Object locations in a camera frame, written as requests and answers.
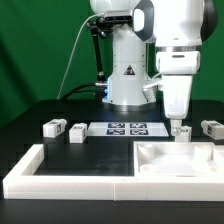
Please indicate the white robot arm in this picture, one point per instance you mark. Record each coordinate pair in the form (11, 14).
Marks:
(156, 46)

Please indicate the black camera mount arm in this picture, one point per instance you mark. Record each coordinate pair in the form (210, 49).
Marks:
(97, 46)

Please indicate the white U-shaped fence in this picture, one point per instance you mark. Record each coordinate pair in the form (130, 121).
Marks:
(23, 183)

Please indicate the white square tabletop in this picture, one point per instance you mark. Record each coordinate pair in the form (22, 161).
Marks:
(193, 159)

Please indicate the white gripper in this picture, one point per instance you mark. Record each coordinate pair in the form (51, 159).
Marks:
(177, 70)

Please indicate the grey mounted camera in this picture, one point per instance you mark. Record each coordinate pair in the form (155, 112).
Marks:
(119, 15)

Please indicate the white marker plate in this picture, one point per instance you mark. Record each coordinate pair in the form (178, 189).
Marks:
(127, 129)

